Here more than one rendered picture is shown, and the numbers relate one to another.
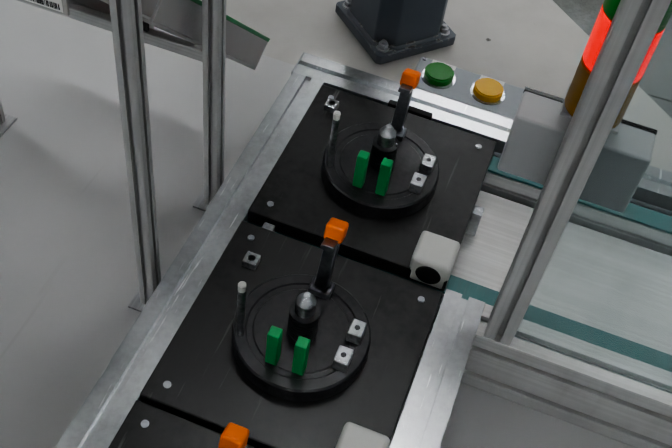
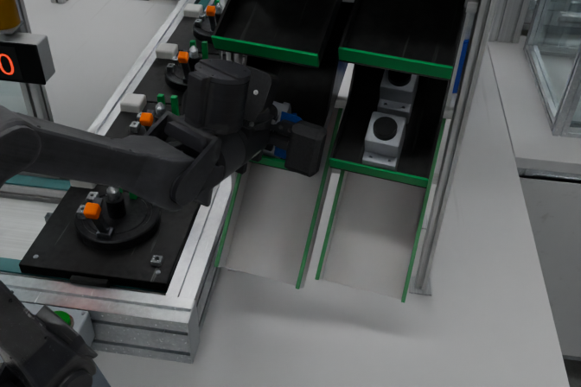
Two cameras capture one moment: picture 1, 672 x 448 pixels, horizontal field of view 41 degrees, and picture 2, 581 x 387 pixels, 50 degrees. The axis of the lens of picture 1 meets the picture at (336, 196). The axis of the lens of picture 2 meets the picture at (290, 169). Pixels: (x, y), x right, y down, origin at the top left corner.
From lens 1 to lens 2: 1.55 m
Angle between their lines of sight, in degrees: 93
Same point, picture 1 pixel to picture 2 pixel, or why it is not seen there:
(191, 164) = (265, 287)
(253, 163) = (209, 222)
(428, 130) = (76, 261)
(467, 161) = (48, 243)
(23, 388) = not seen: hidden behind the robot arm
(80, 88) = (382, 332)
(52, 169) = not seen: hidden behind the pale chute
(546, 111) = (28, 38)
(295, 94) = (188, 281)
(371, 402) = (127, 122)
